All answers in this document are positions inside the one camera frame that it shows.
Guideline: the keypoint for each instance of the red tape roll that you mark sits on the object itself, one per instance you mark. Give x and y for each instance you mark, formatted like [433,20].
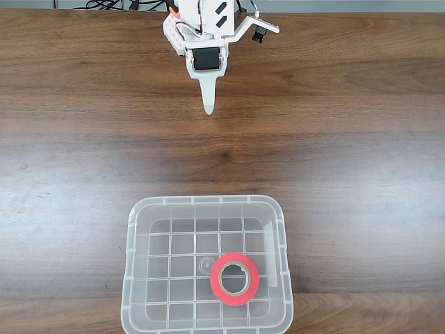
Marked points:
[215,282]

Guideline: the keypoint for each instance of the clear plastic storage box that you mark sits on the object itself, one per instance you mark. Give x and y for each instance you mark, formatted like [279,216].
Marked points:
[156,243]

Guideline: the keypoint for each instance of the camera module on white bracket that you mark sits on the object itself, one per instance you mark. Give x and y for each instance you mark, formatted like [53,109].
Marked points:
[268,25]

